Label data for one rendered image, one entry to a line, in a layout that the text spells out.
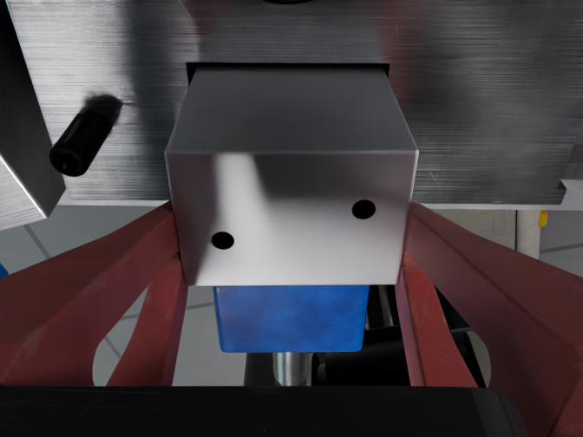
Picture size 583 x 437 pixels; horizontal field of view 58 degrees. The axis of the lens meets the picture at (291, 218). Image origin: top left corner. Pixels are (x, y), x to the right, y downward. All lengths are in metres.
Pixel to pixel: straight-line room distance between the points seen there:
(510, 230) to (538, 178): 0.86
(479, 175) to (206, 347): 1.55
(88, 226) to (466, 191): 1.30
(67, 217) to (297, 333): 1.29
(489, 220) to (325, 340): 0.86
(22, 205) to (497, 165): 0.18
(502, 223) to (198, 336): 0.99
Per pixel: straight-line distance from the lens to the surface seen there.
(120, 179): 0.17
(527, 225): 1.04
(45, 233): 1.49
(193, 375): 1.81
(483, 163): 0.17
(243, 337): 0.16
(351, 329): 0.15
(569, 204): 0.31
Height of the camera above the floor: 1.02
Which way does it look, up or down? 52 degrees down
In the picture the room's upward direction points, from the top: 178 degrees counter-clockwise
